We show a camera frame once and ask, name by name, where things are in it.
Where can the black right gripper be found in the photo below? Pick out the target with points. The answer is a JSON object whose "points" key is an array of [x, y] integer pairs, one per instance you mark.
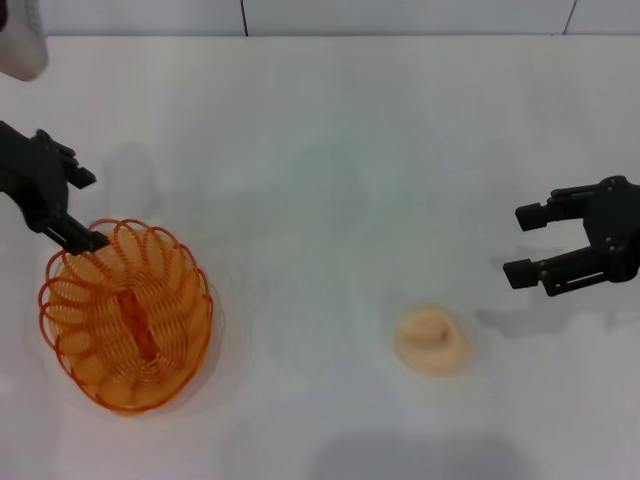
{"points": [[617, 225]]}

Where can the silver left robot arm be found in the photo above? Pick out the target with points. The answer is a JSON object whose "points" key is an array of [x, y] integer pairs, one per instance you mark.
{"points": [[20, 45]]}

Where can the beige bread roll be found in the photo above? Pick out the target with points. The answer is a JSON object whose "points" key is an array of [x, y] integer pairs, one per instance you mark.
{"points": [[430, 345]]}

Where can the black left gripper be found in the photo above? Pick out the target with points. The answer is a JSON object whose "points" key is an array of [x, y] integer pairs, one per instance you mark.
{"points": [[30, 175]]}

